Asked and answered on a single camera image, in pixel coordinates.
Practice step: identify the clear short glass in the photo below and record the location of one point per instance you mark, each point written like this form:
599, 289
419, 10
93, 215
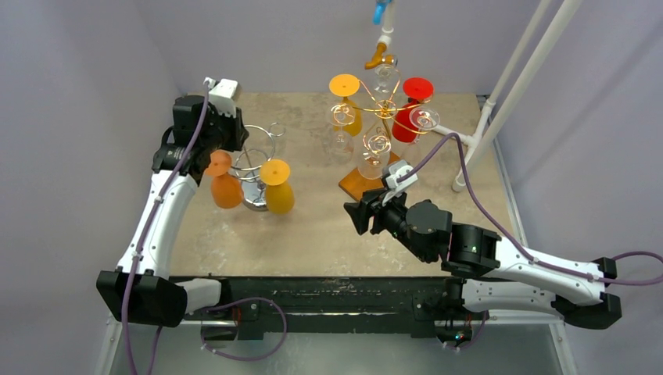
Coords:
373, 153
384, 80

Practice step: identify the yellow plastic goblet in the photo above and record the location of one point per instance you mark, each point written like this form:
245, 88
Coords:
344, 86
279, 195

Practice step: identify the white pvc pipe frame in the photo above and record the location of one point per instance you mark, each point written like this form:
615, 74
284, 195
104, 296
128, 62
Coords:
484, 135

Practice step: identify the orange plastic goblet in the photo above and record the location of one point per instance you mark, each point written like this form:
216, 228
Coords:
226, 190

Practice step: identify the red plastic wine glass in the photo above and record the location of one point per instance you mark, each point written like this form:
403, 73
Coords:
417, 90

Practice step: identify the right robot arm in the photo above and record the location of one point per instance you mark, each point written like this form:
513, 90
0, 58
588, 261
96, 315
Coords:
489, 272

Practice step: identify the clear wine glass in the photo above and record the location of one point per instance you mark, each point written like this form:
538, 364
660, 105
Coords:
340, 116

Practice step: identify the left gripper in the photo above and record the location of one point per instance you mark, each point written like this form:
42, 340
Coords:
239, 132

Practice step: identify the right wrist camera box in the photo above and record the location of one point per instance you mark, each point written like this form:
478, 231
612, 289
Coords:
396, 178

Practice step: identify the gold rack with wooden base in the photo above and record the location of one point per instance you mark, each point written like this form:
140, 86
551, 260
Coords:
370, 120

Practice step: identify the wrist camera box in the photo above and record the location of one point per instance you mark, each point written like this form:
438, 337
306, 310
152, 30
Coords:
223, 95
396, 178

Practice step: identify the brass faucet with blue handle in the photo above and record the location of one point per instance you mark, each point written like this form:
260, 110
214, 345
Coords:
384, 17

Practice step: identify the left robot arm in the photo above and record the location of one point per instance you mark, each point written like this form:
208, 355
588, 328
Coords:
155, 217

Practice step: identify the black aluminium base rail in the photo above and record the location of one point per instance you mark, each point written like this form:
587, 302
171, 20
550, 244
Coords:
421, 307

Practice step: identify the chrome wine glass rack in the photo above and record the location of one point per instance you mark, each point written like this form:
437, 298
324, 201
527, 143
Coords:
260, 147

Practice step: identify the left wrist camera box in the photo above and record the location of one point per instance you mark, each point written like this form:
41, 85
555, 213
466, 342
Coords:
223, 95

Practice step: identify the clear tall flute glass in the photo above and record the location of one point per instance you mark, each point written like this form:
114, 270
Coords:
426, 119

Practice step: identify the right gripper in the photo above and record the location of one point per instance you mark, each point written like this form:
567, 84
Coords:
374, 216

